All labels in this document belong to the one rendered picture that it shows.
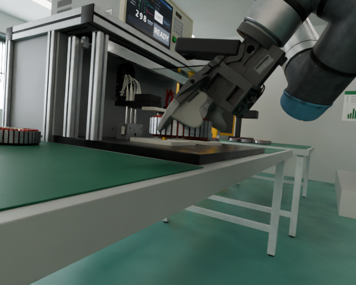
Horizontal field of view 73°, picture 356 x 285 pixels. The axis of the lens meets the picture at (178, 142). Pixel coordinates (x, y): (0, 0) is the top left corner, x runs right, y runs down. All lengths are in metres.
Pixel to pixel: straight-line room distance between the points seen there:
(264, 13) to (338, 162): 5.65
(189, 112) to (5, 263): 0.28
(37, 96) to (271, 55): 0.71
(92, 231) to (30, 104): 0.72
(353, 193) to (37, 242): 0.39
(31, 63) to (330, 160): 5.65
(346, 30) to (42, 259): 0.40
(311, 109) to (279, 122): 5.58
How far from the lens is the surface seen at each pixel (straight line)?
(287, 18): 0.39
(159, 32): 0.98
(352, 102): 6.03
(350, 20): 0.39
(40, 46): 0.91
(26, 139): 0.66
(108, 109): 0.92
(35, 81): 0.90
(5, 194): 0.24
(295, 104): 0.45
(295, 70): 0.46
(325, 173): 5.99
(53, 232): 0.21
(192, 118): 0.36
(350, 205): 0.43
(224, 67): 0.38
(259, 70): 0.38
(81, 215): 0.22
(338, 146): 5.96
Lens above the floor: 0.81
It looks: 3 degrees down
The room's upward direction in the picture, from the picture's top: 5 degrees clockwise
